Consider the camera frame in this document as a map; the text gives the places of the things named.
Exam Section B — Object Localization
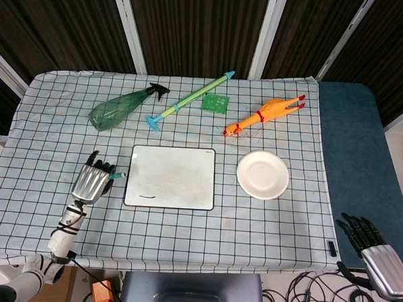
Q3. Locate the orange rubber chicken toy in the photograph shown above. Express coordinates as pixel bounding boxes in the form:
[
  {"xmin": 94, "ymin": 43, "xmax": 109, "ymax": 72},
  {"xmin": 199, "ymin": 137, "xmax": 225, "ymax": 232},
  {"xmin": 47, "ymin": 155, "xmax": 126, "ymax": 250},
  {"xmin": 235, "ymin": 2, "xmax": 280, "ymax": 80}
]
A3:
[{"xmin": 223, "ymin": 90, "xmax": 307, "ymax": 141}]

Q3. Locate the white dry-erase board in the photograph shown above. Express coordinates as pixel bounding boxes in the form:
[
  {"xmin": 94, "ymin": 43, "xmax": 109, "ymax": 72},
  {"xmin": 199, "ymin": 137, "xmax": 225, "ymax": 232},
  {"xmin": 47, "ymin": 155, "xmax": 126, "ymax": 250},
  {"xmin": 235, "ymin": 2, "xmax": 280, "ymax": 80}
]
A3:
[{"xmin": 122, "ymin": 144, "xmax": 218, "ymax": 212}]

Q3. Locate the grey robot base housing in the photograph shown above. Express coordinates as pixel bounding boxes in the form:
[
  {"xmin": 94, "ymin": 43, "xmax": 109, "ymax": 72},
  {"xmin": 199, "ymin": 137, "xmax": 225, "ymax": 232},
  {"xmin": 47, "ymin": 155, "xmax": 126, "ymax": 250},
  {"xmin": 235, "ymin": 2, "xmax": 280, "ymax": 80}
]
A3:
[{"xmin": 120, "ymin": 266, "xmax": 267, "ymax": 302}]

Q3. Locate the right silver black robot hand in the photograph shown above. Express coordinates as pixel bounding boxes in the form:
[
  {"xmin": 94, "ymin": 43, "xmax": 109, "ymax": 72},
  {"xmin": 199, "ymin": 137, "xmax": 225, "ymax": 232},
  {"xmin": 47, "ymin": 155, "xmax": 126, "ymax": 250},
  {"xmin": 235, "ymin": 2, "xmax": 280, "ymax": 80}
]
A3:
[{"xmin": 331, "ymin": 211, "xmax": 403, "ymax": 302}]

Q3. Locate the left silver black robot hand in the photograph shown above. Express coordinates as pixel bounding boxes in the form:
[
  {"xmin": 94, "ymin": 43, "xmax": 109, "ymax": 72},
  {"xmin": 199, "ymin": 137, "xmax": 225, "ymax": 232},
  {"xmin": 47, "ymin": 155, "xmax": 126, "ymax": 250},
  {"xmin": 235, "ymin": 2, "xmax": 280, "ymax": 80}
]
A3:
[{"xmin": 70, "ymin": 149, "xmax": 117, "ymax": 207}]

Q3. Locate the black floor cable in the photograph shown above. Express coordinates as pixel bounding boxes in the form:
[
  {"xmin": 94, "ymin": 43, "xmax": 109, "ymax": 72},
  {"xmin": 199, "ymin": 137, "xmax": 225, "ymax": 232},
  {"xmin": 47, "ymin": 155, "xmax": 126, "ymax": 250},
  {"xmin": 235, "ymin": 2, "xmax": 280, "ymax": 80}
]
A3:
[{"xmin": 263, "ymin": 268, "xmax": 395, "ymax": 302}]

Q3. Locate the green plastic spray bottle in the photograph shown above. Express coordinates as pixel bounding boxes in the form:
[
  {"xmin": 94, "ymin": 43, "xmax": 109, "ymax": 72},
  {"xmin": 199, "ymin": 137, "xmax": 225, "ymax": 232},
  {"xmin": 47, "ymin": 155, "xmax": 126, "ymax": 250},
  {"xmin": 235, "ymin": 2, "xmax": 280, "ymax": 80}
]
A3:
[{"xmin": 88, "ymin": 79, "xmax": 171, "ymax": 136}]

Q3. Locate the white black grid tablecloth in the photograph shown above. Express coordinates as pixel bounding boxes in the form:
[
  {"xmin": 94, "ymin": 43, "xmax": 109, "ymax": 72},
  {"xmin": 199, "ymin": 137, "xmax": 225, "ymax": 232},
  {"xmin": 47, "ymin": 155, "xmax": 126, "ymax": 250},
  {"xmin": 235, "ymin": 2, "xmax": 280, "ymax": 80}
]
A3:
[{"xmin": 0, "ymin": 61, "xmax": 348, "ymax": 282}]

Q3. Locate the blue padded table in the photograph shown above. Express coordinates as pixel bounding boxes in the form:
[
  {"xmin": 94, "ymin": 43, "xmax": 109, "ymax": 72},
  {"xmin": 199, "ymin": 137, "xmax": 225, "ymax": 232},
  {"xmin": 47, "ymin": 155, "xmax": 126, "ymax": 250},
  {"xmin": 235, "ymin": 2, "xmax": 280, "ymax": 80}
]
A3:
[{"xmin": 308, "ymin": 80, "xmax": 403, "ymax": 272}]

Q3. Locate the orange box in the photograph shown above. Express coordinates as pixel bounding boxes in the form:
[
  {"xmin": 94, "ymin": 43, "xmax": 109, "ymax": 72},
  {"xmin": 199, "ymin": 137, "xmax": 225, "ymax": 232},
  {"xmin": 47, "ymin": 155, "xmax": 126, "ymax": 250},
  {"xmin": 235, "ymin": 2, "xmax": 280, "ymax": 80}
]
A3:
[{"xmin": 90, "ymin": 278, "xmax": 117, "ymax": 302}]

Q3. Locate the white paper plate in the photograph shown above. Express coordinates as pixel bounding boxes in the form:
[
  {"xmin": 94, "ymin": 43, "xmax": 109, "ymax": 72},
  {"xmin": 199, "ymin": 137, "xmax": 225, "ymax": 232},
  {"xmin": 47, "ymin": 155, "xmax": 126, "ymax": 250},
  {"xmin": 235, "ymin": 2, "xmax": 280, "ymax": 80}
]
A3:
[{"xmin": 235, "ymin": 149, "xmax": 292, "ymax": 201}]

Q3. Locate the green blue water pump toy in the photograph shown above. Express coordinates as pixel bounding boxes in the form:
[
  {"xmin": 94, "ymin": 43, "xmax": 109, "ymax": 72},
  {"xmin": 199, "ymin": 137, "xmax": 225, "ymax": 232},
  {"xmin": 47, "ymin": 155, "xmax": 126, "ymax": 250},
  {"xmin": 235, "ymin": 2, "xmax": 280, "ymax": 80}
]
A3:
[{"xmin": 145, "ymin": 66, "xmax": 236, "ymax": 136}]

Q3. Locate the green circuit board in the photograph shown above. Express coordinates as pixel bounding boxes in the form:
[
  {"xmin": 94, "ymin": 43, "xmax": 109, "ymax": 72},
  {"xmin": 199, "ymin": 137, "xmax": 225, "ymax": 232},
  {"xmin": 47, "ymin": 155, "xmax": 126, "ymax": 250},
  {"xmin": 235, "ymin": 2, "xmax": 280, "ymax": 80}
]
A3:
[{"xmin": 200, "ymin": 93, "xmax": 231, "ymax": 115}]

